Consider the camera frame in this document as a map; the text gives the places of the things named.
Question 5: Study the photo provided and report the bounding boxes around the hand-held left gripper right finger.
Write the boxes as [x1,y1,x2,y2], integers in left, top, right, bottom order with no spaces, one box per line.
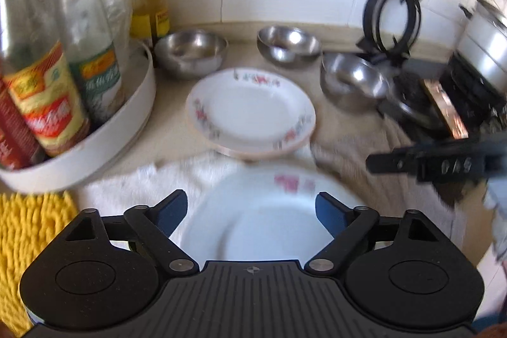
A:
[304,192,440,273]

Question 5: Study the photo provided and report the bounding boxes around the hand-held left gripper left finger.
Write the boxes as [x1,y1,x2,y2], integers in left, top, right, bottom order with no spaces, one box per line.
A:
[65,189,200,273]

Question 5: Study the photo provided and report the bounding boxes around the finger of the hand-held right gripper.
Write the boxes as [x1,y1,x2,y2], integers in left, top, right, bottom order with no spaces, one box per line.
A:
[366,136,507,183]

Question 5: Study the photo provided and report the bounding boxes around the floral white plate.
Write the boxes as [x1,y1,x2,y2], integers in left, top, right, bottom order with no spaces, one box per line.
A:
[185,68,317,153]
[174,164,369,263]

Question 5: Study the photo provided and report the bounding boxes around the pink rimmed floral plate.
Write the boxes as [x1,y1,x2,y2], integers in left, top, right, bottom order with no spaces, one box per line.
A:
[190,116,311,161]

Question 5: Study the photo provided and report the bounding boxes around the stainless steel bowl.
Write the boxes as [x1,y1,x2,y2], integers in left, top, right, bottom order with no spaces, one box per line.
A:
[154,29,229,80]
[257,25,322,65]
[320,52,391,110]

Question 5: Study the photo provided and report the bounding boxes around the beige towel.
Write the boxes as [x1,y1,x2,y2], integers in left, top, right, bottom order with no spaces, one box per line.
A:
[311,112,490,267]

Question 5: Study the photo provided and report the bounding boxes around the white towel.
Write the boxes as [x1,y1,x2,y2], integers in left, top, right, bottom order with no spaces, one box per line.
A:
[77,150,321,244]

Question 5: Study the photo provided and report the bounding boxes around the black glass gas stove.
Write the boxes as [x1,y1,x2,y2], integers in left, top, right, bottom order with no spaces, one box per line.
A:
[380,53,507,164]

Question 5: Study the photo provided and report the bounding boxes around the white round condiment rack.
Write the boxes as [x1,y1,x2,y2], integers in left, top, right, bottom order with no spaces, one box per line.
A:
[0,39,157,194]

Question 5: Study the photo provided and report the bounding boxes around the stainless steel pot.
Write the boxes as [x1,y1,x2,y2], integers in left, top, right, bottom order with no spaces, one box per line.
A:
[455,0,507,95]

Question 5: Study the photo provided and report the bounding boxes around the yellow chenille mat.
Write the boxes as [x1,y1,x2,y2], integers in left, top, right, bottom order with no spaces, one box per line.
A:
[0,191,80,338]

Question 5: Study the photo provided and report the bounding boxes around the clear bottle purple green label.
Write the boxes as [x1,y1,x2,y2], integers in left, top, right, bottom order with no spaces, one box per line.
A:
[53,0,123,125]

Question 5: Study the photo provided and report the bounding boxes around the black stove pan support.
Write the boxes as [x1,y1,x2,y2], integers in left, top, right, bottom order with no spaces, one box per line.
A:
[356,0,422,63]

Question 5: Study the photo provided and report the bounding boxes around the clear bottle red yellow label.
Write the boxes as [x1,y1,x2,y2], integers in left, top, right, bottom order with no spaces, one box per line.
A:
[0,0,92,158]

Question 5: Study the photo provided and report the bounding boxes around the red packet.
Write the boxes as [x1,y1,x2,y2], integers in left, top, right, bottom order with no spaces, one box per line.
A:
[0,77,44,170]

